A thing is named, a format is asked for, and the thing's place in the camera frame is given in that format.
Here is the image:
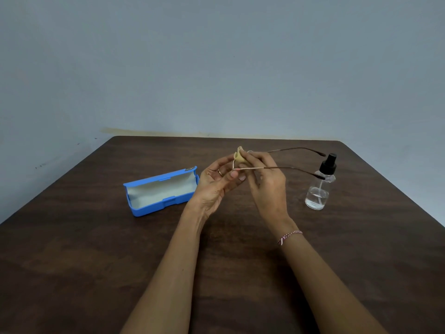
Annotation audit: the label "person's right forearm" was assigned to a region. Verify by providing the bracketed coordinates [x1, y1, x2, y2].
[276, 221, 389, 334]

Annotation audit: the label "beige cleaning cloth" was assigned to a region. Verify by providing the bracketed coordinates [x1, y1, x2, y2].
[234, 146, 251, 169]

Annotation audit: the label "pink white braided bracelet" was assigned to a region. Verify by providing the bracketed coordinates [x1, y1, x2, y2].
[277, 230, 303, 246]

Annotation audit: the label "person's left forearm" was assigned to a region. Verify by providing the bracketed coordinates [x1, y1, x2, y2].
[120, 202, 209, 334]

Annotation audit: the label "thin brown metal eyeglasses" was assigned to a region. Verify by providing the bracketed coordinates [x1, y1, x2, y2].
[232, 147, 327, 180]

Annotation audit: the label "person's right hand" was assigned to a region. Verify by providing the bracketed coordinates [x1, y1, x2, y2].
[239, 150, 297, 229]

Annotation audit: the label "open blue eyeglasses case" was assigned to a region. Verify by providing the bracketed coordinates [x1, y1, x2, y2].
[123, 166, 200, 217]

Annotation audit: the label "clear spray bottle black cap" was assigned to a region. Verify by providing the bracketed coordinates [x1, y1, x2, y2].
[305, 153, 338, 211]

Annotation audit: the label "person's left hand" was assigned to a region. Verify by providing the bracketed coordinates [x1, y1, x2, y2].
[187, 154, 248, 220]

